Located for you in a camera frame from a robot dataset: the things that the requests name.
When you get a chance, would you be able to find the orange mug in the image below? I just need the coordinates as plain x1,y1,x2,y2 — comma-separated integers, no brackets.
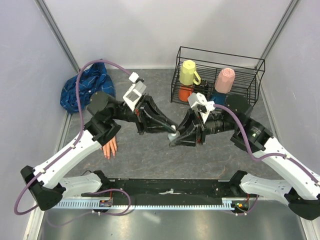
178,85,193,102

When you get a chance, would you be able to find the blue mug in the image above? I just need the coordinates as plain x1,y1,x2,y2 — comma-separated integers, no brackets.
210,92,227,106

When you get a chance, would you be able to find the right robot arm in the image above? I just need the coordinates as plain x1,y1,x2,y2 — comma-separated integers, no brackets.
168,93,320,221

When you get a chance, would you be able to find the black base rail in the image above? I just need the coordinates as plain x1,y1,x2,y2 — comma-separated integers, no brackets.
80,177,258,206

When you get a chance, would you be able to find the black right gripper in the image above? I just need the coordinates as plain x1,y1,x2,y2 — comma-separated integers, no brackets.
168,106,239,147

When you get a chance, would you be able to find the pink faceted mug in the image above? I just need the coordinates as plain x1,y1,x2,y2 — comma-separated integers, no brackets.
214,68,236,94

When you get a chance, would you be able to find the light blue cable duct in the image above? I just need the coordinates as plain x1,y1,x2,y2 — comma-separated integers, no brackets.
53,198,235,211

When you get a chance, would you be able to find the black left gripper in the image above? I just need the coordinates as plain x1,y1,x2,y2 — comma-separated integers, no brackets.
111,93,178,136

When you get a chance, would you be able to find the blue plaid shirt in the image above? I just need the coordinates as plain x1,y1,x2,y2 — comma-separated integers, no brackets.
60,62,116,114

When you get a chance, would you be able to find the black wire rack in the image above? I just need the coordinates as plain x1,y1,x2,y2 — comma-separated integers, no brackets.
170,46,266,106

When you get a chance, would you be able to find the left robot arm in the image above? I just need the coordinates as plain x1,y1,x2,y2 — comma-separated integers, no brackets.
20,91,177,211

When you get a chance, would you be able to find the black mug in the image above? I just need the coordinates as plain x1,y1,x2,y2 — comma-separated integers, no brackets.
193,80,209,97

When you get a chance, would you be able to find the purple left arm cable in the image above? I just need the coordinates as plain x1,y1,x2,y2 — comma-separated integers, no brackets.
13,58,133,216

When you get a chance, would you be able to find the yellow faceted mug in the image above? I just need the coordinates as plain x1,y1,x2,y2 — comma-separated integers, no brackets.
179,59,202,86

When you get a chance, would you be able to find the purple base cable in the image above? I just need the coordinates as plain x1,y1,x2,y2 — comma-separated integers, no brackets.
46,187,132,228

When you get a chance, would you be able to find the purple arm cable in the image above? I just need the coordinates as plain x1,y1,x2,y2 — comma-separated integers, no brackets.
13,58,133,216
213,103,320,186

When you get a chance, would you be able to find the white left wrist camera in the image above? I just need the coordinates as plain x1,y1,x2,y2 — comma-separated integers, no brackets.
123,72,146,112

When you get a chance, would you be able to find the mannequin hand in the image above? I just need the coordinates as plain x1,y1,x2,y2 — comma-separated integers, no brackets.
101,137,118,160

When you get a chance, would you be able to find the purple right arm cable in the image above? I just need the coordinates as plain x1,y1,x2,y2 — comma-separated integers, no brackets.
213,103,320,186

